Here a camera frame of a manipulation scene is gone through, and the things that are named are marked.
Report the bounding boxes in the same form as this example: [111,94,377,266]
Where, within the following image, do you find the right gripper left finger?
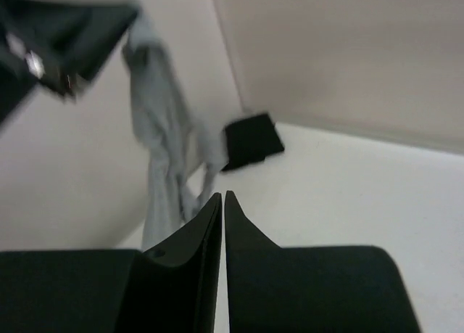
[1,194,222,332]

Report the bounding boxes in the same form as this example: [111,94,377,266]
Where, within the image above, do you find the grey tank top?
[122,14,227,250]

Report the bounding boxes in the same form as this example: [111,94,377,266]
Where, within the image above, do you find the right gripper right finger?
[224,192,421,332]

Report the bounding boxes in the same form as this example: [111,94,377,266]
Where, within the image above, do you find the folded black tank top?
[221,112,285,173]

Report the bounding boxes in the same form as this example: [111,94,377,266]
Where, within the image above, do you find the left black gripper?
[1,0,140,122]

